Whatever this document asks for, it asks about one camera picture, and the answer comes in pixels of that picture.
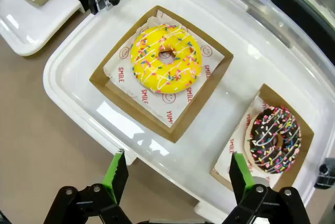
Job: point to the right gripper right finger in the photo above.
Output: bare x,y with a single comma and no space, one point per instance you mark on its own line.
239,177

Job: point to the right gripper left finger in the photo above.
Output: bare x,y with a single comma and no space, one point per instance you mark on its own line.
117,177

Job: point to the white printed paper liner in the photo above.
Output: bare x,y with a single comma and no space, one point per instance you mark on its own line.
236,143
157,103

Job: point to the yellow glazed sprinkled donut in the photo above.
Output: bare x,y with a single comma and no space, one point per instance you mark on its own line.
146,59

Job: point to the chocolate donut with colourful sprinkles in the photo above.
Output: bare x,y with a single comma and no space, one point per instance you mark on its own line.
264,129

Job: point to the white display base tray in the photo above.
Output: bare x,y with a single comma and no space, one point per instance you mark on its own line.
78,90
26,25

